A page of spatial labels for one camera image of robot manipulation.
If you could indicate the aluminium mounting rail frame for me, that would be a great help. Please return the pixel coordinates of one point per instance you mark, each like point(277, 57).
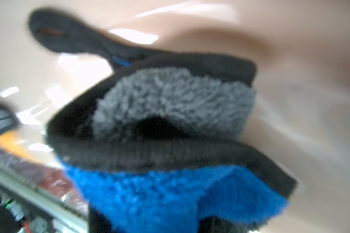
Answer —
point(35, 198)

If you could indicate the beige rubber boot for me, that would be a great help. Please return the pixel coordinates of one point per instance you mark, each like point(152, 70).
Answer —
point(301, 118)

